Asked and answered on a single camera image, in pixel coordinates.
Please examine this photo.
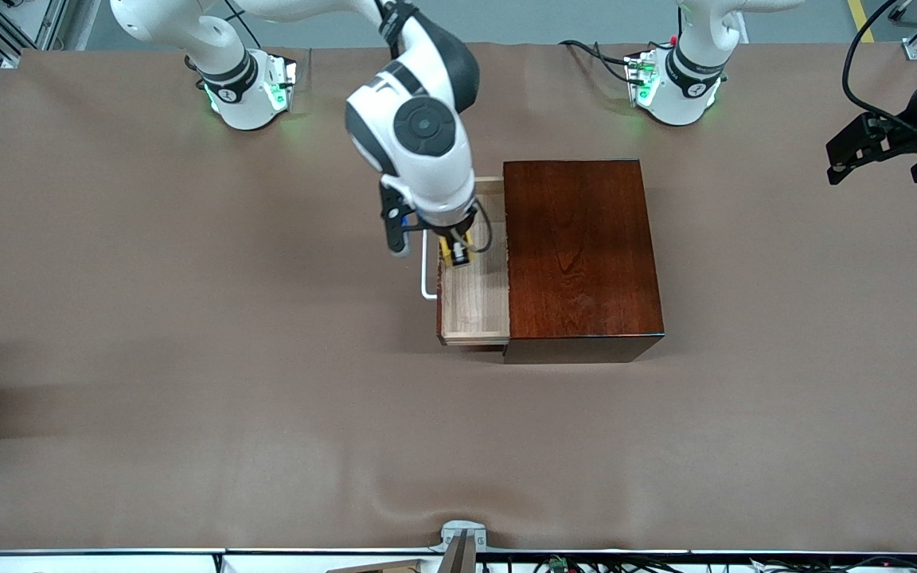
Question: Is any yellow block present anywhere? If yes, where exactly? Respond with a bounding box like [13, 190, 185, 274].
[439, 231, 475, 267]

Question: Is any black thin base cable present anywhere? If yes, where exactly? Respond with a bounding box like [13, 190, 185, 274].
[224, 0, 264, 49]

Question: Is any brown table mat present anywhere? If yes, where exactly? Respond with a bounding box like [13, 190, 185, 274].
[0, 44, 917, 554]

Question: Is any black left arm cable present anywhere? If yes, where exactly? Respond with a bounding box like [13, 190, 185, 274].
[842, 0, 917, 132]

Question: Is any black base cable bundle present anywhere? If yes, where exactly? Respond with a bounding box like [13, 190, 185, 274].
[560, 38, 638, 84]

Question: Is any light wood drawer white handle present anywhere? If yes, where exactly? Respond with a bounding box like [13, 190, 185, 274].
[422, 177, 511, 347]

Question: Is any dark brown wooden cabinet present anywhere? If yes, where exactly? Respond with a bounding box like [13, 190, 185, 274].
[502, 159, 665, 365]

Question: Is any white table edge rail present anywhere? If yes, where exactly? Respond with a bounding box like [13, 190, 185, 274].
[0, 548, 917, 573]

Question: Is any grey mounting beam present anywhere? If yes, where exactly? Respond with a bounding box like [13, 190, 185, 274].
[436, 532, 477, 573]

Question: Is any grey metal bracket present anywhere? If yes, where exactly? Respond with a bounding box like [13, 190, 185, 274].
[439, 520, 487, 554]

